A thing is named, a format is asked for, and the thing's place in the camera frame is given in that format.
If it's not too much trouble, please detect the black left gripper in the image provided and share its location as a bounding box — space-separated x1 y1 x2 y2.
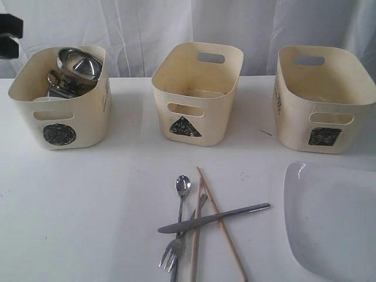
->
1 14 23 59

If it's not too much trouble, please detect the stainless steel bowl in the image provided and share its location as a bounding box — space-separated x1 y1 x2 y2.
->
57 48 103 81

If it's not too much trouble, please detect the matte steel mug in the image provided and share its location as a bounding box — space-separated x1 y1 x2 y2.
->
44 80 95 99

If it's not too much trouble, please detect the white ceramic bowl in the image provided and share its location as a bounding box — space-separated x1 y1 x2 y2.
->
33 96 62 102

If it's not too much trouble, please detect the small steel teaspoon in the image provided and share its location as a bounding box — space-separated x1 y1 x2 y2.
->
170 175 191 281

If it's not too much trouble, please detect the steel table knife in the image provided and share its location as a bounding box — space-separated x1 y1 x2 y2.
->
157 203 271 234

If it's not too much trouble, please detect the wooden chopstick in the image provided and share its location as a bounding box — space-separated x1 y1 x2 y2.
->
189 178 203 282
197 167 249 281

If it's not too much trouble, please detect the shiny steel mug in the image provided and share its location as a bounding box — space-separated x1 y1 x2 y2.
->
47 69 69 89

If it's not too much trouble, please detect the cream bin with circle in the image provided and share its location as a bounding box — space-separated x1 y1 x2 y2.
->
8 45 112 150

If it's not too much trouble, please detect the white backdrop curtain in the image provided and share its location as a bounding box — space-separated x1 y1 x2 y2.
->
1 0 375 78

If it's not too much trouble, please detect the cream bin with triangle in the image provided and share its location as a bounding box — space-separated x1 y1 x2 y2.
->
152 42 244 146

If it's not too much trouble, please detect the small steel fork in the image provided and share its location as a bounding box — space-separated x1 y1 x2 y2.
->
159 193 209 271

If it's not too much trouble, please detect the cream bin with square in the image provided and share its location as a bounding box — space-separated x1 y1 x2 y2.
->
273 45 375 154

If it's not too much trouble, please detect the white square plate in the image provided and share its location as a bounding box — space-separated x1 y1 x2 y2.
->
284 162 375 281

